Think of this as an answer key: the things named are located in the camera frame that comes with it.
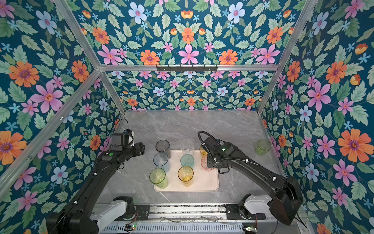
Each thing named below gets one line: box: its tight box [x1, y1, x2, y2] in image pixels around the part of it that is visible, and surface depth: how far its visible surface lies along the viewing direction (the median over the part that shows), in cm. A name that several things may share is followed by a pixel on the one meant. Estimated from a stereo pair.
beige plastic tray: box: [153, 149, 220, 193], surface depth 84 cm
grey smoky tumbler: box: [155, 139, 171, 160], surface depth 86 cm
